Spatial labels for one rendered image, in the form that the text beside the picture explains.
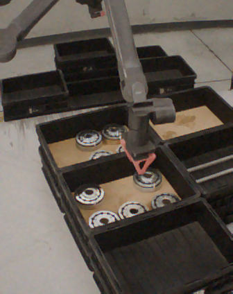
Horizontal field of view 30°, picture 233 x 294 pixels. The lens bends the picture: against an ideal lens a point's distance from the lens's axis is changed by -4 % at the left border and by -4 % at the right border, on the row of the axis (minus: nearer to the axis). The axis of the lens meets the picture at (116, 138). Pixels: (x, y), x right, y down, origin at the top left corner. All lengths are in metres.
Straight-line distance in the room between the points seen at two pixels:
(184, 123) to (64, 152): 0.54
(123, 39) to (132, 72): 0.10
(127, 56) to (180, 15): 3.70
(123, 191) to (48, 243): 0.33
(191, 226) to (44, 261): 0.52
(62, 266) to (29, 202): 0.35
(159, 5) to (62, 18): 1.04
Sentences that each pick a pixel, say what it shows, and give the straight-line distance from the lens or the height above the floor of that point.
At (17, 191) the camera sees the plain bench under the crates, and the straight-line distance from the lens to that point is 1.84.
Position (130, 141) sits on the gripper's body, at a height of 1.17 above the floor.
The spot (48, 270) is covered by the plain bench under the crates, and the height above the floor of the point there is 0.70.
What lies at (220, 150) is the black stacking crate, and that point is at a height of 0.83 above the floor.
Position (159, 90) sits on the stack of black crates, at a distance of 2.78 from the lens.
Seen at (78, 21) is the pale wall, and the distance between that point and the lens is 4.62.
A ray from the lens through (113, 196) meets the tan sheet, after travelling 1.60.
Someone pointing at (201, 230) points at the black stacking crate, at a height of 0.83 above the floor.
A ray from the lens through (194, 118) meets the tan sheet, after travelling 2.00.
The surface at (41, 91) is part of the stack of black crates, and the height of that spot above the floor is 0.49.
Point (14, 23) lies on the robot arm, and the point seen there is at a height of 1.50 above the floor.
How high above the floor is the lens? 1.95
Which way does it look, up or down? 37 degrees down
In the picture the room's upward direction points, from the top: straight up
